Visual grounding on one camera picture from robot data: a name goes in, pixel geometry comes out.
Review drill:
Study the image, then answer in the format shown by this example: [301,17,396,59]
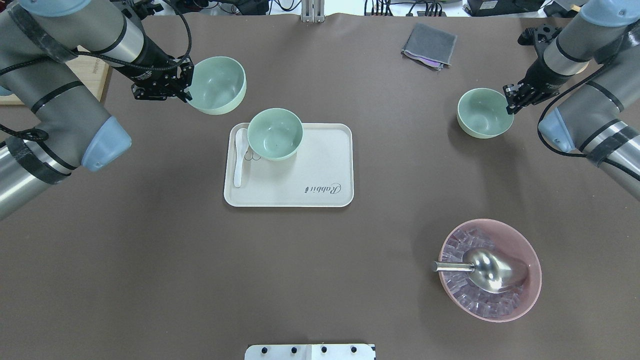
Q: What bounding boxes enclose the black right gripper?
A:
[503,26,566,116]

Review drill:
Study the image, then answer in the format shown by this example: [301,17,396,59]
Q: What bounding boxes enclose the cream plastic tray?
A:
[222,123,355,208]

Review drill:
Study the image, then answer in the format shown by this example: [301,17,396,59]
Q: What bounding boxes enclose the white camera mast base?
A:
[244,343,377,360]

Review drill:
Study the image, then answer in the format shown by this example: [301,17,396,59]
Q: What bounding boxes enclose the grey folded cloth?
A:
[401,23,458,71]

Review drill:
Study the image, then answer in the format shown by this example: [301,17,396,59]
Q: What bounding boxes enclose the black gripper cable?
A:
[537,50,631,159]

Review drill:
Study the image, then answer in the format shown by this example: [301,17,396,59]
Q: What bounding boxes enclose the aluminium frame post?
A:
[301,0,325,23]

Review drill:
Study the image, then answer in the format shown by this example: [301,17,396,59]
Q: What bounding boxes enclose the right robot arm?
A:
[503,0,640,198]

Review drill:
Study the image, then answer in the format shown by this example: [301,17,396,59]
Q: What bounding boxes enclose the green bowl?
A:
[187,56,247,116]
[456,88,515,139]
[247,108,304,161]

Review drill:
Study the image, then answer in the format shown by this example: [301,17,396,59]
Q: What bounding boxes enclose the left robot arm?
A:
[1,0,195,219]

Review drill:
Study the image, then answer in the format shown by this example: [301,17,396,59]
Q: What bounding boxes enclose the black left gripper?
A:
[115,42,195,103]

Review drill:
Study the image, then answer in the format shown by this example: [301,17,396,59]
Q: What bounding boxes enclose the bamboo cutting board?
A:
[0,54,110,112]

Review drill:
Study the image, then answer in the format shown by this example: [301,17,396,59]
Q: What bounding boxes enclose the green bowl on tray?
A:
[247,108,304,161]

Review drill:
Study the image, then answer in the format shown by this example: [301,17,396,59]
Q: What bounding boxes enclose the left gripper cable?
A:
[0,0,193,143]

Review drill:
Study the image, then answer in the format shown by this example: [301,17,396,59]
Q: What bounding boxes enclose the pink bowl with ice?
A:
[436,218,542,323]

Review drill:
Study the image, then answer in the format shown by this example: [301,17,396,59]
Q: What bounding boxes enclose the metal ice scoop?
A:
[430,248,529,294]

